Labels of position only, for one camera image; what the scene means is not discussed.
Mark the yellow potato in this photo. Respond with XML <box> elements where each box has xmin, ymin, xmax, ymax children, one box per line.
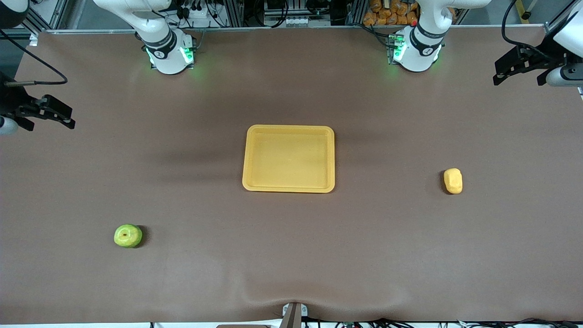
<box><xmin>443</xmin><ymin>168</ymin><xmax>463</xmax><ymax>195</ymax></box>

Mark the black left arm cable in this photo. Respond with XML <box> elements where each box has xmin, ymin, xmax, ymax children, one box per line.
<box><xmin>501</xmin><ymin>0</ymin><xmax>554</xmax><ymax>62</ymax></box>

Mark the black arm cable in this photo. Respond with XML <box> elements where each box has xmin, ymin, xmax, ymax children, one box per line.
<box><xmin>501</xmin><ymin>0</ymin><xmax>554</xmax><ymax>62</ymax></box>
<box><xmin>0</xmin><ymin>30</ymin><xmax>68</xmax><ymax>87</ymax></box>

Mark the bag of orange items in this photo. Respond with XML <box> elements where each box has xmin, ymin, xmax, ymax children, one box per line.
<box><xmin>363</xmin><ymin>0</ymin><xmax>419</xmax><ymax>26</ymax></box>

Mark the aluminium frame strut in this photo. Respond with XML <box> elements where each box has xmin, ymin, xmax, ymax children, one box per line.
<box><xmin>544</xmin><ymin>2</ymin><xmax>572</xmax><ymax>35</ymax></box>
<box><xmin>18</xmin><ymin>0</ymin><xmax>62</xmax><ymax>35</ymax></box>

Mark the green apple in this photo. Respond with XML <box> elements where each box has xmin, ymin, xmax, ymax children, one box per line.
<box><xmin>113</xmin><ymin>224</ymin><xmax>143</xmax><ymax>249</ymax></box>

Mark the metal table clamp bracket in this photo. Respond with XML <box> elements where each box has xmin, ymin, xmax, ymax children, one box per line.
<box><xmin>281</xmin><ymin>302</ymin><xmax>309</xmax><ymax>328</ymax></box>

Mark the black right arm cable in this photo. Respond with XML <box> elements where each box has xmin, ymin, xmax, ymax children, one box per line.
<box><xmin>0</xmin><ymin>30</ymin><xmax>68</xmax><ymax>87</ymax></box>

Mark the white power strip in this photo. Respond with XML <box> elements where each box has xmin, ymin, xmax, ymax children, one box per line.
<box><xmin>175</xmin><ymin>5</ymin><xmax>214</xmax><ymax>20</ymax></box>

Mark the yellow plastic tray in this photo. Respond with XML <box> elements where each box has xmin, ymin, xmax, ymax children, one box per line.
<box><xmin>242</xmin><ymin>124</ymin><xmax>336</xmax><ymax>194</ymax></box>

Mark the aluminium table edge rail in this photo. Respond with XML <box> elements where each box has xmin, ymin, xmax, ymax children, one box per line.
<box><xmin>46</xmin><ymin>25</ymin><xmax>546</xmax><ymax>34</ymax></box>

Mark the brown table cover mat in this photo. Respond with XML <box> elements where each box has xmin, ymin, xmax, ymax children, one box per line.
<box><xmin>0</xmin><ymin>26</ymin><xmax>583</xmax><ymax>325</ymax></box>

